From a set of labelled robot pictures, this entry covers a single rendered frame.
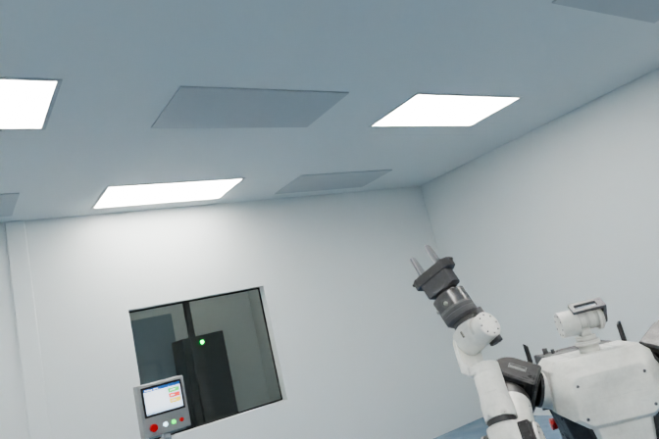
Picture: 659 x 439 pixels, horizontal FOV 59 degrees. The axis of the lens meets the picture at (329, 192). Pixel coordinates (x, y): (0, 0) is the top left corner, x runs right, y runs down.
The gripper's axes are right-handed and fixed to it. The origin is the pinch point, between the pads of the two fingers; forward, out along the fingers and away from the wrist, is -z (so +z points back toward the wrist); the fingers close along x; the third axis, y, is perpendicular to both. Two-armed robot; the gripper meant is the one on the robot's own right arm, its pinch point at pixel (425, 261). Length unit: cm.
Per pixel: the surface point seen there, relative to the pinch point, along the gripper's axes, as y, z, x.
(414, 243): -495, -217, -191
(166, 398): -51, -52, -173
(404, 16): -109, -153, 24
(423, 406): -469, -52, -279
